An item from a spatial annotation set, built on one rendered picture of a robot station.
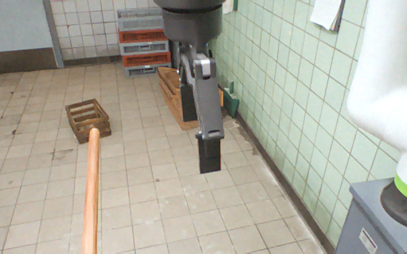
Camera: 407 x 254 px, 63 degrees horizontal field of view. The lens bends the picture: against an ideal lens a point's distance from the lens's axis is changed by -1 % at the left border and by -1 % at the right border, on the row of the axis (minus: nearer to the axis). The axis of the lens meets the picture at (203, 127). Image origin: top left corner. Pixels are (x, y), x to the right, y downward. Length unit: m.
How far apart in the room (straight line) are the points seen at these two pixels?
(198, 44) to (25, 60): 4.68
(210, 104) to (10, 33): 4.63
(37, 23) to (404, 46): 4.48
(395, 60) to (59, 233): 2.18
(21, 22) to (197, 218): 3.47
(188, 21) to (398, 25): 0.45
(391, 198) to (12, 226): 2.31
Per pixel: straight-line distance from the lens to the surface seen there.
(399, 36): 0.74
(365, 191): 0.89
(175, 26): 0.41
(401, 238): 0.82
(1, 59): 5.11
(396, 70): 0.77
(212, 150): 0.44
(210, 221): 2.35
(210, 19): 0.41
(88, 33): 4.86
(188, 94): 0.55
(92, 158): 0.95
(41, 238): 2.49
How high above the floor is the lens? 1.75
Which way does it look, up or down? 32 degrees down
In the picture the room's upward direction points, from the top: straight up
